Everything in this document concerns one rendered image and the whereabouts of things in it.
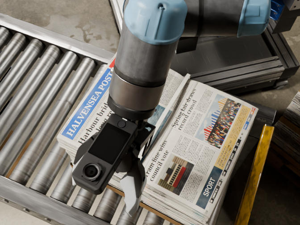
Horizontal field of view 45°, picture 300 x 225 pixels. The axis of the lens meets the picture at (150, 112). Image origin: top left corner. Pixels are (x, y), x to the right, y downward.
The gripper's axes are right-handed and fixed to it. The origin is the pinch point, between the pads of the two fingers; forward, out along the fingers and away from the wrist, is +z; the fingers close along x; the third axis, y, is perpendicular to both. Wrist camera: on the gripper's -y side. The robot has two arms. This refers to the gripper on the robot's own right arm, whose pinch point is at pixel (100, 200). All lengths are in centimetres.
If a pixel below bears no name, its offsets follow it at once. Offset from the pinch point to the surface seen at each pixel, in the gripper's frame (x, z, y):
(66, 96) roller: 34, 15, 42
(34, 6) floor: 130, 43, 151
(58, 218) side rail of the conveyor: 15.1, 30.9, 15.1
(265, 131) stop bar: -24, 5, 56
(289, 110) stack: -33, 17, 102
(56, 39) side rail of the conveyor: 49, 6, 56
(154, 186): -5.6, 5.0, 14.2
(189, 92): -2.3, -7.4, 35.1
